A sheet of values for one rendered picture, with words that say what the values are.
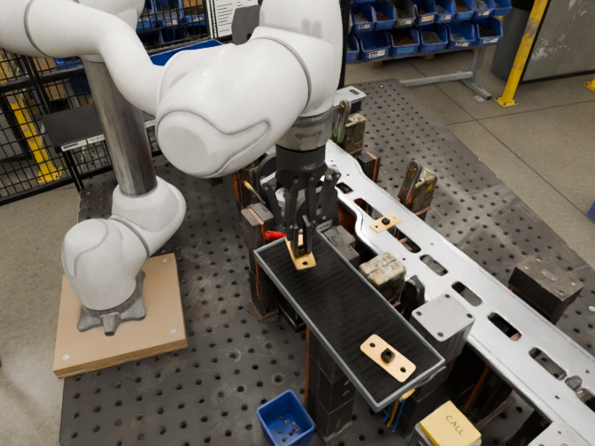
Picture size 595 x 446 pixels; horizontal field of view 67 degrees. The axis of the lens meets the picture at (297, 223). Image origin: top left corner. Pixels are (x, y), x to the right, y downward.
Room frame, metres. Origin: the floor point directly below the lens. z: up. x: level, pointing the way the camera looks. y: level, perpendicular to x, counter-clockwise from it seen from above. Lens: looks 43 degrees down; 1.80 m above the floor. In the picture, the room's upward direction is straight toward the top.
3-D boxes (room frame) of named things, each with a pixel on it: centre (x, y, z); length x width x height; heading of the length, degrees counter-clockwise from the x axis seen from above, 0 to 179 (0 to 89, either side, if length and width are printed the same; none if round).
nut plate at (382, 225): (0.86, -0.23, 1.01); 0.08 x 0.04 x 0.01; 123
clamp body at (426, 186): (1.01, -0.34, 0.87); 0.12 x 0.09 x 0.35; 123
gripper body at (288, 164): (0.57, 0.00, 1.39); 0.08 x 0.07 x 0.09; 105
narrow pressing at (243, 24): (1.48, 0.16, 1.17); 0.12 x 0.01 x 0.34; 123
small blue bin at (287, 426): (0.45, 0.03, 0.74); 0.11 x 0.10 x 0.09; 33
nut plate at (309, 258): (0.57, -0.01, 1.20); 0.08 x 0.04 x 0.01; 15
